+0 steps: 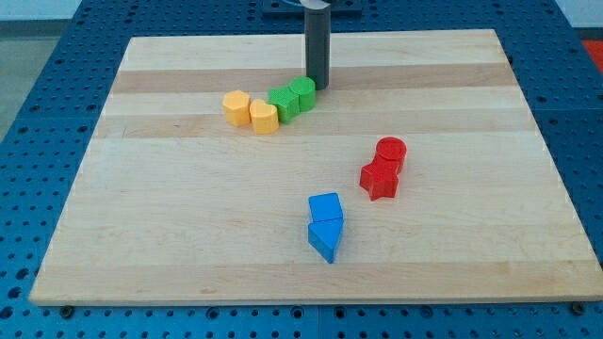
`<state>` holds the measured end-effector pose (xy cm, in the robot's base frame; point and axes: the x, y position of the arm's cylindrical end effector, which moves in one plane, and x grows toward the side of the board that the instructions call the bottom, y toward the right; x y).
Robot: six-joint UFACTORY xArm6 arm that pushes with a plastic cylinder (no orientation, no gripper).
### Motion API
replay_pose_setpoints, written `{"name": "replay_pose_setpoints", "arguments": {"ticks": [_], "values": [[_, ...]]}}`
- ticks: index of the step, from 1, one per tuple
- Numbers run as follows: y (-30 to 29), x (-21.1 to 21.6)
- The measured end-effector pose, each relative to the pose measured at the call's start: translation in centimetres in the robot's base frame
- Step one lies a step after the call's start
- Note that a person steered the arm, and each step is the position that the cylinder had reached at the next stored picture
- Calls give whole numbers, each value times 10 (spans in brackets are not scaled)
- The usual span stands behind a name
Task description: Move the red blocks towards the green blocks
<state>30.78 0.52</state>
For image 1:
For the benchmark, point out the blue cube block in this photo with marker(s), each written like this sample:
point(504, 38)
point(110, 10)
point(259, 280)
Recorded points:
point(325, 207)

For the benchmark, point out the yellow heart block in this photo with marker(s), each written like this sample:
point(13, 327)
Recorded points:
point(264, 117)

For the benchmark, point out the green star block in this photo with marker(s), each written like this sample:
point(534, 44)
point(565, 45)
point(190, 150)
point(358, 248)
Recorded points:
point(287, 103)

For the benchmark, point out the blue triangle block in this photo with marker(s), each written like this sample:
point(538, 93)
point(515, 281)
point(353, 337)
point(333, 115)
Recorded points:
point(324, 236)

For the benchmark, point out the red star block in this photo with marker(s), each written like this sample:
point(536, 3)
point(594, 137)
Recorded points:
point(380, 178)

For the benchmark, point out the green cylinder block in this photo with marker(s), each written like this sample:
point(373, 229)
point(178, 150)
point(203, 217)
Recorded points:
point(305, 88)

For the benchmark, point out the wooden board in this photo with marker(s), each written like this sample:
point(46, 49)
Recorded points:
point(172, 205)

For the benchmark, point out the red cylinder block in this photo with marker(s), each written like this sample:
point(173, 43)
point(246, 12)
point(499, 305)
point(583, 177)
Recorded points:
point(391, 151)

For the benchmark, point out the yellow pentagon block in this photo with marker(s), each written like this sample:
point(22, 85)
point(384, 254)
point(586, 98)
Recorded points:
point(236, 107)

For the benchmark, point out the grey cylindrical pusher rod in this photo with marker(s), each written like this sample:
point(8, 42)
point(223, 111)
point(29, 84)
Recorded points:
point(317, 31)

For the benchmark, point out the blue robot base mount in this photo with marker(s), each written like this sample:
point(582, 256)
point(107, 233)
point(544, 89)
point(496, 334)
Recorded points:
point(278, 9)

